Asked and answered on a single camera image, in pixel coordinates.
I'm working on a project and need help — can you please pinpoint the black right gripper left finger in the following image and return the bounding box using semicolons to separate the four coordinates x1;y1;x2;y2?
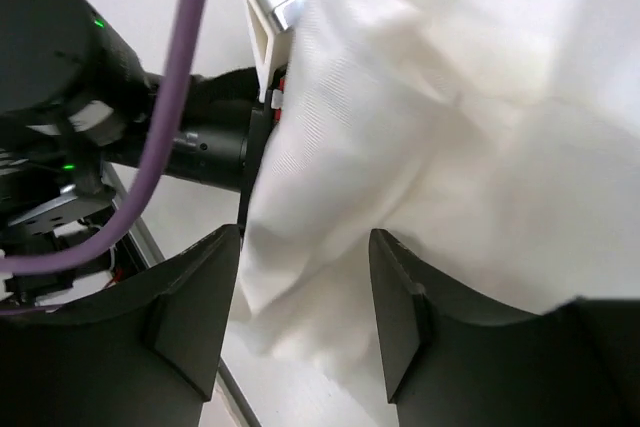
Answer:
0;224;243;427

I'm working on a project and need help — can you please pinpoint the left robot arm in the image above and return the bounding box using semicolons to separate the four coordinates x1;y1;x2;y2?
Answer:
1;0;276;426

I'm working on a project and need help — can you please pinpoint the white pleated skirt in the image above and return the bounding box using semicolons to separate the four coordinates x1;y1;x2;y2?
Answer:
234;0;639;370

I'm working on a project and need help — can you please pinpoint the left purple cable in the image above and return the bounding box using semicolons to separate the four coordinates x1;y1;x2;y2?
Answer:
0;0;219;316

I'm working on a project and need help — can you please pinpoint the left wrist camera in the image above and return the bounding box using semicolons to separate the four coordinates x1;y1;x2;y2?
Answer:
244;0;306;101

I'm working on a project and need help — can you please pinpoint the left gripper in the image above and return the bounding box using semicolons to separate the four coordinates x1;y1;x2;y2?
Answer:
165;67;287;229

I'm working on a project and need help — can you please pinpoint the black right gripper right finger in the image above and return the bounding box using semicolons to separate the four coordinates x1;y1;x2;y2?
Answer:
369;229;639;426

